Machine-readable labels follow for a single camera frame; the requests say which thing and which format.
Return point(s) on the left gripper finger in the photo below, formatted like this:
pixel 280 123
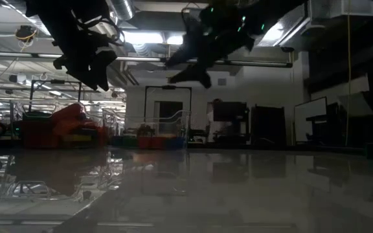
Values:
pixel 104 69
pixel 84 76

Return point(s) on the ceiling light panel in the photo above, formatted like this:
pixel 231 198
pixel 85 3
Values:
pixel 144 37
pixel 175 39

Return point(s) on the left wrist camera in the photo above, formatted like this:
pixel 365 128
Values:
pixel 59 62

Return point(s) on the silver round ventilation duct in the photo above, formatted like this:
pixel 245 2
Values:
pixel 121 8

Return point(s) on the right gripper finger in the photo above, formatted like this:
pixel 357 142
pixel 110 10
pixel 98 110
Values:
pixel 196 74
pixel 186 56

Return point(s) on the long yellow block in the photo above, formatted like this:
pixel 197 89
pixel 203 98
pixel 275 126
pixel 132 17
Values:
pixel 76 138

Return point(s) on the person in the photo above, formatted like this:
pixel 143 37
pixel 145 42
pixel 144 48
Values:
pixel 214 124

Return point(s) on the long ceiling pipe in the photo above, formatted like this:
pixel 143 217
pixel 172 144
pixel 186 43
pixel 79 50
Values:
pixel 141 59

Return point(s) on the small blue block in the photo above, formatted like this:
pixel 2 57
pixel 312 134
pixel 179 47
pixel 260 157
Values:
pixel 118 141

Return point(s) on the small green block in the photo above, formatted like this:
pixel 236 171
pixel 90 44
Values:
pixel 130 141

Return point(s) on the whiteboard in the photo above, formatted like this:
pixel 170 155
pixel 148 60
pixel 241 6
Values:
pixel 309 113

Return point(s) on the long red block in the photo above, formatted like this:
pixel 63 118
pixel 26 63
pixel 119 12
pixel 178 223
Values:
pixel 36 127

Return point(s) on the black station frame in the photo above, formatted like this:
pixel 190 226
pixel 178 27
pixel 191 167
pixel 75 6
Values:
pixel 168 87

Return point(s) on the black cabinet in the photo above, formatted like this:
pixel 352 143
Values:
pixel 267 123
pixel 235 111

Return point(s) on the clear plastic bin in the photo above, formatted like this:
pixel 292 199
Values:
pixel 186 123
pixel 15 110

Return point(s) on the small red block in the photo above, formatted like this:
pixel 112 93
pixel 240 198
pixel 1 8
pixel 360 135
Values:
pixel 151 142

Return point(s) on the black hanging ceiling device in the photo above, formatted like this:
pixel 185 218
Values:
pixel 25 32

